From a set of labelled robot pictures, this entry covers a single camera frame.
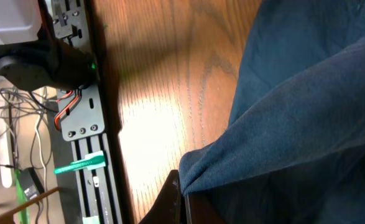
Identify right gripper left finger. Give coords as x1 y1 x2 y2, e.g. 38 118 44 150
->
139 170 182 224

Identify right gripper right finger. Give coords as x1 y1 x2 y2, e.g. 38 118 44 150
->
185 194 225 224

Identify navy blue shorts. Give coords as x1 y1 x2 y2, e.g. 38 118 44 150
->
179 0 365 223

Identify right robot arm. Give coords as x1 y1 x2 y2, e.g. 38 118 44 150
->
0 1 226 223

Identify black power adapter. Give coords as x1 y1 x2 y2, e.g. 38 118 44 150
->
17 167 45 200

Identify green clip on rail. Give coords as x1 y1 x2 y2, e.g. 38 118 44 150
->
53 151 106 175
82 215 101 224

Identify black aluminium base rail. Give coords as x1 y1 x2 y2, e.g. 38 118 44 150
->
51 0 131 223

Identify red orange wires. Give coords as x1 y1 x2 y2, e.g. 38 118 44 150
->
53 89 83 131

